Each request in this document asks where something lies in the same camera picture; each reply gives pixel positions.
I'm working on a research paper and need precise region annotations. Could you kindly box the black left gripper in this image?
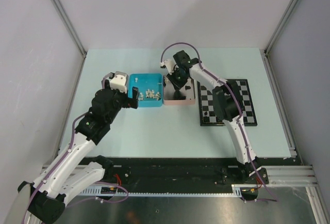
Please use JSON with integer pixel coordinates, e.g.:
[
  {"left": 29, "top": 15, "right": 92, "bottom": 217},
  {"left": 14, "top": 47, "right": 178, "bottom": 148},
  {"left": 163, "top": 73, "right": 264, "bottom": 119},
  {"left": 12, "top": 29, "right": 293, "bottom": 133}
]
[{"left": 102, "top": 79, "right": 138, "bottom": 123}]

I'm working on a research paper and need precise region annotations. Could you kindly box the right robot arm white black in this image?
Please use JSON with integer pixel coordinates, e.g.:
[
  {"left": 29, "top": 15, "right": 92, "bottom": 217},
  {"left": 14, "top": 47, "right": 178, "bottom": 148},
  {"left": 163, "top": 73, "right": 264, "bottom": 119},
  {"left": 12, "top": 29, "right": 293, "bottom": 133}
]
[{"left": 160, "top": 51, "right": 261, "bottom": 183}]

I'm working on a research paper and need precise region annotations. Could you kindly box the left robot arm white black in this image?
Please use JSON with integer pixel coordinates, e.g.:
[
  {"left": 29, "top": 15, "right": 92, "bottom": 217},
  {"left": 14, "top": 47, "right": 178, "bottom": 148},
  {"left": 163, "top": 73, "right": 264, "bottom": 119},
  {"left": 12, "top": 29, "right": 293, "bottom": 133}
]
[{"left": 18, "top": 87, "right": 139, "bottom": 223}]

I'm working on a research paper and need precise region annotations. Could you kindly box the black chess pieces cluster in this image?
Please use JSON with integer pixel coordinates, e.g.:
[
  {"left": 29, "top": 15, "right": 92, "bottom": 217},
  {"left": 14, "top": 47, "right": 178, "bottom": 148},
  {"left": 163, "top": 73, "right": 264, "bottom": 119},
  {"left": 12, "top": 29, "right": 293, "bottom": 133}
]
[{"left": 174, "top": 86, "right": 191, "bottom": 101}]

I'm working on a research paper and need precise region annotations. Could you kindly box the white chess pieces cluster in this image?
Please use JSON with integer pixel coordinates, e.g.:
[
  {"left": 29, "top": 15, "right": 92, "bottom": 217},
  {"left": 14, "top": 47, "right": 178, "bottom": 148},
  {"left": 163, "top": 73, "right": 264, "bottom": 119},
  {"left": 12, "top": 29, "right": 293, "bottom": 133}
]
[{"left": 138, "top": 89, "right": 161, "bottom": 101}]

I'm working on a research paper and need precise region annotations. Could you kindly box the blue plastic tray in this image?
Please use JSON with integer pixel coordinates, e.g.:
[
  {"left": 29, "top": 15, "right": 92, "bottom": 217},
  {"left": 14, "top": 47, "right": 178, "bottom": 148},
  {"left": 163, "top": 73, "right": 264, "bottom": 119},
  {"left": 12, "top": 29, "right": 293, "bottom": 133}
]
[{"left": 128, "top": 73, "right": 163, "bottom": 108}]

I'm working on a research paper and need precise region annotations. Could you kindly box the pink plastic tray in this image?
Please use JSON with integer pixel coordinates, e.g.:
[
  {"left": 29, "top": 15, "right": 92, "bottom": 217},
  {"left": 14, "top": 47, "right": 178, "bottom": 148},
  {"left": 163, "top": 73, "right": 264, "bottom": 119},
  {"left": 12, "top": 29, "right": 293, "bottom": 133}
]
[{"left": 162, "top": 75, "right": 196, "bottom": 105}]

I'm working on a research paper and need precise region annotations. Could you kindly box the black silver chessboard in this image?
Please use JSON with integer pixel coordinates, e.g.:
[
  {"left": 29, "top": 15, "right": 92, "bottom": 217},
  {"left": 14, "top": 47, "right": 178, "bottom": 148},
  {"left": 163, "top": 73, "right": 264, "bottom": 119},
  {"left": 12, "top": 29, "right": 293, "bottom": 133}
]
[{"left": 197, "top": 79, "right": 258, "bottom": 126}]

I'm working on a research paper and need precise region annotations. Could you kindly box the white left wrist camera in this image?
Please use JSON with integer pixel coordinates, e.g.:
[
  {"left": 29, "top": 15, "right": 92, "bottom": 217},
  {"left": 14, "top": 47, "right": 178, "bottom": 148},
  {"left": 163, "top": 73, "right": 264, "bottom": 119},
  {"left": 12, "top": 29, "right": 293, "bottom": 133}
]
[{"left": 109, "top": 71, "right": 128, "bottom": 93}]

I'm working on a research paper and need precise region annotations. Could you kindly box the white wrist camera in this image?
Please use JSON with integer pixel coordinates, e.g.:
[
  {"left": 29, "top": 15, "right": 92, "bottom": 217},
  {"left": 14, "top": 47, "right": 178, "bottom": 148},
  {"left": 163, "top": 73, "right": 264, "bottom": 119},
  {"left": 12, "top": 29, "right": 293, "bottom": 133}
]
[
  {"left": 109, "top": 71, "right": 128, "bottom": 93},
  {"left": 160, "top": 59, "right": 177, "bottom": 75}
]

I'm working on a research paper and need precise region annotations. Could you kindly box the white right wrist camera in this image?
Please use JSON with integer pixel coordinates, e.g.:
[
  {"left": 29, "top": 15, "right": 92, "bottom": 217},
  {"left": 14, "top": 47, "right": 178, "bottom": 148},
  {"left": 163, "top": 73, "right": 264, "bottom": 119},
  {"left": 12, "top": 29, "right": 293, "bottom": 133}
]
[{"left": 160, "top": 59, "right": 177, "bottom": 75}]

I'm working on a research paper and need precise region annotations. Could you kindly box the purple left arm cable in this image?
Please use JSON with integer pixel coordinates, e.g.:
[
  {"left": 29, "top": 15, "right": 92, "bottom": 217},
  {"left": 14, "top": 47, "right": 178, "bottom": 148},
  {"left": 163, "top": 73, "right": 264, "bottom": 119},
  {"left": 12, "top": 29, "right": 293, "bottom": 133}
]
[{"left": 20, "top": 73, "right": 129, "bottom": 224}]

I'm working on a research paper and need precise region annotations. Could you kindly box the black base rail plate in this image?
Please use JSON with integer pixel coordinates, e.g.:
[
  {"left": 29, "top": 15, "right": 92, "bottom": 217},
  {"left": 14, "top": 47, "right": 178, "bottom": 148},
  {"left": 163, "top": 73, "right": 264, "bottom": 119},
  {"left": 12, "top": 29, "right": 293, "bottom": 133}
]
[{"left": 53, "top": 156, "right": 270, "bottom": 196}]

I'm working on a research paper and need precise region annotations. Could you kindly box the grey cable duct strip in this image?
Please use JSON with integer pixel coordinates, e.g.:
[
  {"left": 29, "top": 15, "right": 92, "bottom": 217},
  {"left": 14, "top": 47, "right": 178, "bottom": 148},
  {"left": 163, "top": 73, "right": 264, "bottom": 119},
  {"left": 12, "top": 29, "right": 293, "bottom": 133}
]
[{"left": 78, "top": 185, "right": 242, "bottom": 198}]

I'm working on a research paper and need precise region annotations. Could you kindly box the aluminium frame post left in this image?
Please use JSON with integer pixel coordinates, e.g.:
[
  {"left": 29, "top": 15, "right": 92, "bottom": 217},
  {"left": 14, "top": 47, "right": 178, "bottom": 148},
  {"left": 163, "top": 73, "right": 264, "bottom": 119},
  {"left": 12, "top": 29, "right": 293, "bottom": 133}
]
[{"left": 50, "top": 0, "right": 87, "bottom": 59}]

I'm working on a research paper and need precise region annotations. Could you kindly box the aluminium frame post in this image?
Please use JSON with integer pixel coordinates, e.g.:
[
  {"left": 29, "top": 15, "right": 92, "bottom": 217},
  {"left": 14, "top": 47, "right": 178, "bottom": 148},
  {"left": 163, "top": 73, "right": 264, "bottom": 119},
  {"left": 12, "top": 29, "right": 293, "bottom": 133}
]
[
  {"left": 263, "top": 0, "right": 301, "bottom": 55},
  {"left": 50, "top": 0, "right": 87, "bottom": 59}
]

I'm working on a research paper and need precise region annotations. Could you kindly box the aluminium frame post right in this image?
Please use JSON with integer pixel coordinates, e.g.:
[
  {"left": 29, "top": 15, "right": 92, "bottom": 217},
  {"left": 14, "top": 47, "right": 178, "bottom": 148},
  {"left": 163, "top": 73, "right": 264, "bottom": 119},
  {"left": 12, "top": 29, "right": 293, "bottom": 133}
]
[{"left": 263, "top": 0, "right": 301, "bottom": 55}]

